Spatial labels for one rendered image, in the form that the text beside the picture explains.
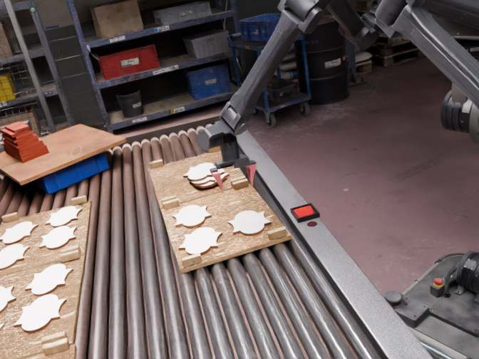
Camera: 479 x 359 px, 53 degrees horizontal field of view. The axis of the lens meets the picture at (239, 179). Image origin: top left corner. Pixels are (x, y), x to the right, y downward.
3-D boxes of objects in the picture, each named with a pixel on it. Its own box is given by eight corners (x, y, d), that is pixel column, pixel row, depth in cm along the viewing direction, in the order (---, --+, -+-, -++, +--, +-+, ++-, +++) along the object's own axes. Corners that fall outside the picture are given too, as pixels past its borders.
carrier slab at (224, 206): (251, 186, 183) (250, 183, 182) (292, 238, 147) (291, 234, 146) (161, 213, 177) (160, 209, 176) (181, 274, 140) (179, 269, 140)
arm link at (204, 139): (250, 122, 143) (233, 102, 146) (222, 130, 136) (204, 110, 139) (236, 149, 152) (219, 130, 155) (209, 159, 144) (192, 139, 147)
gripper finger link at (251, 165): (261, 186, 152) (256, 157, 150) (239, 191, 151) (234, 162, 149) (255, 181, 159) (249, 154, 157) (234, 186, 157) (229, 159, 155)
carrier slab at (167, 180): (224, 152, 220) (223, 148, 220) (250, 186, 184) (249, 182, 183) (148, 172, 214) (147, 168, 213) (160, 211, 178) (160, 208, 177)
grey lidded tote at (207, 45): (220, 47, 619) (217, 28, 609) (232, 49, 589) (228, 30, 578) (185, 56, 603) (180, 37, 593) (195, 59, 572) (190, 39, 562)
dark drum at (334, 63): (333, 86, 603) (327, 13, 565) (360, 95, 551) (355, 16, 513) (291, 97, 589) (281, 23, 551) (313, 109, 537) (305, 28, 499)
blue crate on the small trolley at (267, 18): (268, 33, 528) (266, 13, 519) (298, 34, 489) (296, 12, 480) (240, 41, 510) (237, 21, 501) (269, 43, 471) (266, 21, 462)
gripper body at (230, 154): (250, 162, 150) (246, 139, 149) (219, 169, 148) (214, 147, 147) (244, 159, 157) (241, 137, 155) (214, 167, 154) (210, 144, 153)
